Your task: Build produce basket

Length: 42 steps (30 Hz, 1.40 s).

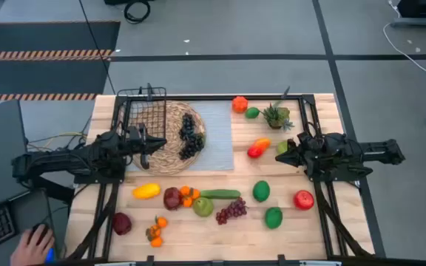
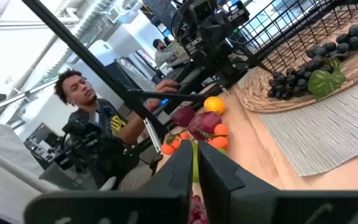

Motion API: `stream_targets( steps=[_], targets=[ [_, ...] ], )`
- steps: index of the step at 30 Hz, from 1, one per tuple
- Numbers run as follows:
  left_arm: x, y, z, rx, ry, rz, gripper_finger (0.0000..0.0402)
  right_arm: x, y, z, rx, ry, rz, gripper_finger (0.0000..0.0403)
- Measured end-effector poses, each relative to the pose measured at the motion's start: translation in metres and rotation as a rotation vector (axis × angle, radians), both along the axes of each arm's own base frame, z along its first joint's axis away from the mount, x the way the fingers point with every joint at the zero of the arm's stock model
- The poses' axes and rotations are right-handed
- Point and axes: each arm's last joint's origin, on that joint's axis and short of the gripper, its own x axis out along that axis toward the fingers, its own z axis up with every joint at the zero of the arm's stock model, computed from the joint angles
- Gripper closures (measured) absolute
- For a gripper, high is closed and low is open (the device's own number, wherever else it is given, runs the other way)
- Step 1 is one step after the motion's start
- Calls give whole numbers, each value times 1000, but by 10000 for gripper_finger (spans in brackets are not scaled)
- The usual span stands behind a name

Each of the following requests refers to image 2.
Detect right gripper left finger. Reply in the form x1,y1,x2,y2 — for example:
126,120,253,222
23,139,195,224

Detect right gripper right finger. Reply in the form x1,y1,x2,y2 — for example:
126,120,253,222
197,141,358,224

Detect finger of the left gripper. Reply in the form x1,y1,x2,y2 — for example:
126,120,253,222
231,41,273,74

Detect dark grape bunch with leaf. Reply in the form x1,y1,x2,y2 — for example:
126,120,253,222
267,57,347,101

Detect yellow orange fruit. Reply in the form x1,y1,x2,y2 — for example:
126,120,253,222
203,96,227,116

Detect red grape bunch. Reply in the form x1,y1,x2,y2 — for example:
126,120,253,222
189,195,209,224

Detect tangerine cluster with stem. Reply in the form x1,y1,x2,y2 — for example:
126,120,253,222
160,131,191,156
208,123,230,150

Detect green pear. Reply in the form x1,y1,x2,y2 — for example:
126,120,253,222
191,141,200,184

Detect dark red apple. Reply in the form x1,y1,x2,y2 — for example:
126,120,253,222
170,105,196,128
188,111,223,141

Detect round woven placemat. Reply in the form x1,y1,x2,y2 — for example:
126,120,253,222
233,0,358,113

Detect person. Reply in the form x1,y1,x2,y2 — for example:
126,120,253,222
152,38,180,68
53,68,180,191

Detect grey rectangular placemat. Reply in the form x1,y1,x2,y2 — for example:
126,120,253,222
237,67,358,177

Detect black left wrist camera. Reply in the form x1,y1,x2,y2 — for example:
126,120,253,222
193,0,216,23

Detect black wire basket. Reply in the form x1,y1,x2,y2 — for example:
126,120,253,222
233,0,358,73

